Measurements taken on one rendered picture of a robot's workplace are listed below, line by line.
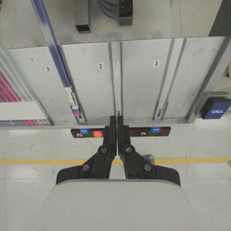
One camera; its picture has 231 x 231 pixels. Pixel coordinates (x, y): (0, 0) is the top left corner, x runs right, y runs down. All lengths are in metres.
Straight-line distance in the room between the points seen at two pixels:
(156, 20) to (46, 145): 1.25
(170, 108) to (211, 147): 1.07
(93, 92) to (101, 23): 0.35
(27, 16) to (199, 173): 1.59
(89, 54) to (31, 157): 1.29
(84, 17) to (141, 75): 0.35
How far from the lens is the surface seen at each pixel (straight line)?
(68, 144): 1.19
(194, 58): 0.28
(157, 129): 0.35
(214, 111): 0.31
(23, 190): 1.62
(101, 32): 0.54
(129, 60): 0.24
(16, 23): 0.72
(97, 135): 0.40
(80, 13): 0.54
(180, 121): 0.35
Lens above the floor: 1.04
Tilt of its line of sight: 87 degrees down
